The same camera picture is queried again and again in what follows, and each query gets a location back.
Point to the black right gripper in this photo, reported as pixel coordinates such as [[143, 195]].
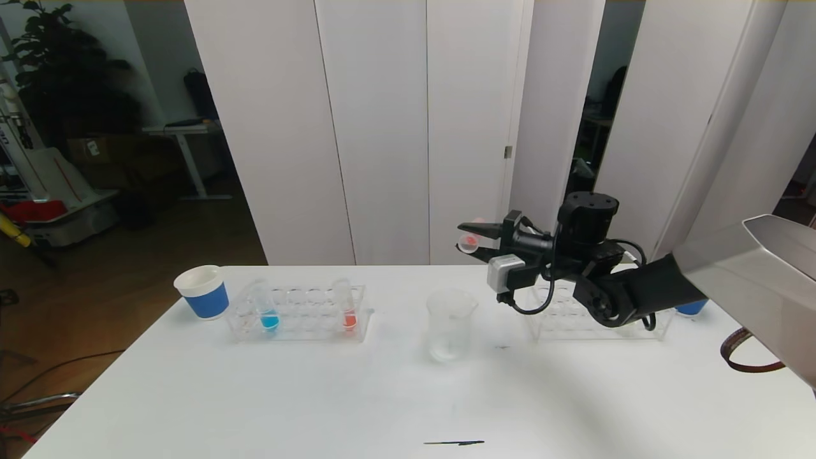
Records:
[[510, 233]]

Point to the test tube with red pigment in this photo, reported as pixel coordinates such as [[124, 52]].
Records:
[[349, 319], [468, 243]]

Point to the test tube with blue pigment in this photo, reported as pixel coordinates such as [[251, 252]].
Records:
[[270, 320]]

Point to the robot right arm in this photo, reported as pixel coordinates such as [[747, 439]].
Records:
[[752, 268]]

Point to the clear acrylic test tube rack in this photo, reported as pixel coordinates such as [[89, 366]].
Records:
[[306, 315], [561, 326]]

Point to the clear glass beaker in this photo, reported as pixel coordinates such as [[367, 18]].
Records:
[[449, 344]]

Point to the white partition panel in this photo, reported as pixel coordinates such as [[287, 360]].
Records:
[[548, 95], [669, 64], [778, 95]]

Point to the white three-panel folding screen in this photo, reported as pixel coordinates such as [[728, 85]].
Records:
[[376, 127]]

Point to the white paper cup blue sleeve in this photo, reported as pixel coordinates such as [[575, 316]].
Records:
[[692, 308], [205, 299]]

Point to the black backpack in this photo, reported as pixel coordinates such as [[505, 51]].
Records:
[[201, 95]]

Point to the white standing desk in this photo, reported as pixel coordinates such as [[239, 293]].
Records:
[[185, 131]]

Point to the cardboard box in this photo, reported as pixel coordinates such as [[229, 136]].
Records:
[[95, 152]]

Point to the white equipment base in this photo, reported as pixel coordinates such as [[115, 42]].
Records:
[[76, 224]]

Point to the white leaning board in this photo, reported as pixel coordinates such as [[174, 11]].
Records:
[[54, 177]]

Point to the dark green potted plant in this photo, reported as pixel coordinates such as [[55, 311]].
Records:
[[64, 70]]

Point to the grey metal bar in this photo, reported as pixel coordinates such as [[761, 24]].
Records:
[[44, 401]]

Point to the yellow tool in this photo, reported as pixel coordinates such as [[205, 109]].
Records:
[[14, 234]]

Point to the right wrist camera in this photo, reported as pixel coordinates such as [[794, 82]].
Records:
[[507, 273]]

